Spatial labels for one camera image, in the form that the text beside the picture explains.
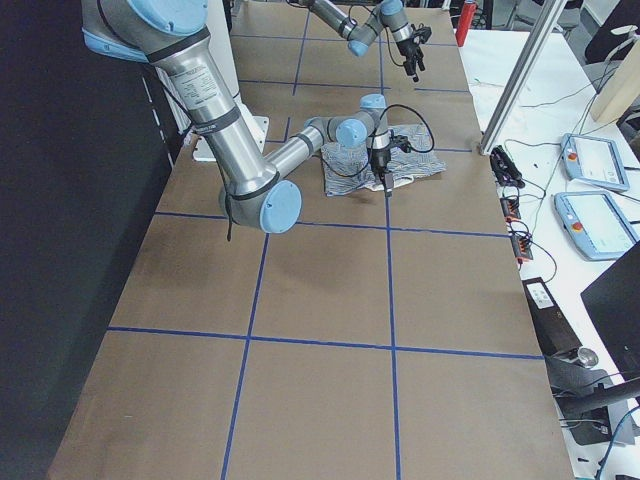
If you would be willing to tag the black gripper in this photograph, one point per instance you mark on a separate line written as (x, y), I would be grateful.
(408, 49)
(379, 159)

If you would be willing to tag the black monitor arm base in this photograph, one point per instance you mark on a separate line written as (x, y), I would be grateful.
(590, 403)

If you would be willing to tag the red cylinder tube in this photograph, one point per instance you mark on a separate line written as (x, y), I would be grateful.
(465, 20)

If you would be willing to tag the far grey orange USB hub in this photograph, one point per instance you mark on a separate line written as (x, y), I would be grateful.
(510, 209)

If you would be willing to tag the grey orange usb hub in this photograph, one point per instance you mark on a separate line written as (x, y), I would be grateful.
(510, 209)
(521, 244)

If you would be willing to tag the near grey orange USB hub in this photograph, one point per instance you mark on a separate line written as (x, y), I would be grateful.
(521, 244)

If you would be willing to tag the upper blue teach pendant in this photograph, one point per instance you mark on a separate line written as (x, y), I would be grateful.
(594, 160)

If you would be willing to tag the blue teach pendant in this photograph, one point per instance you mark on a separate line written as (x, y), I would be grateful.
(594, 160)
(595, 224)

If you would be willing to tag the beige wooden board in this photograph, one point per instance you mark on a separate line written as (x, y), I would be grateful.
(622, 89)

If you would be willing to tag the lower blue teach pendant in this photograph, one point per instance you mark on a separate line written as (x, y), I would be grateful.
(595, 224)

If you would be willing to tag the black box with white label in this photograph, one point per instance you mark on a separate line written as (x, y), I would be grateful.
(555, 335)

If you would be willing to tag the black monitor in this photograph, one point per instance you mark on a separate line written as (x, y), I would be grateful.
(612, 303)

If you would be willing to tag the silver round knob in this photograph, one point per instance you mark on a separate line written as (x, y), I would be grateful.
(586, 357)

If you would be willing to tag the aluminium frame post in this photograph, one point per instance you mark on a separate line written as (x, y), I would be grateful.
(542, 28)

